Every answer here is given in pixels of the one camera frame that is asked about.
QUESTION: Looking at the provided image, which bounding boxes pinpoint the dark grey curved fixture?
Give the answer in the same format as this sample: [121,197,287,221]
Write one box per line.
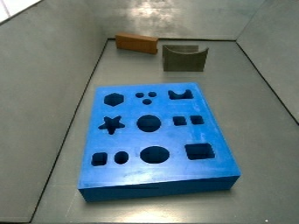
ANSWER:
[163,45,210,72]

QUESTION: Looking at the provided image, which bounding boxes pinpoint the blue foam shape-sorter block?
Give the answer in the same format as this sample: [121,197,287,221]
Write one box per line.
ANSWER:
[78,83,241,202]

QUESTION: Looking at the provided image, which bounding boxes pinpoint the brown arch block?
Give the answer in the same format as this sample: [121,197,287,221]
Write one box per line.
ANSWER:
[117,32,158,54]

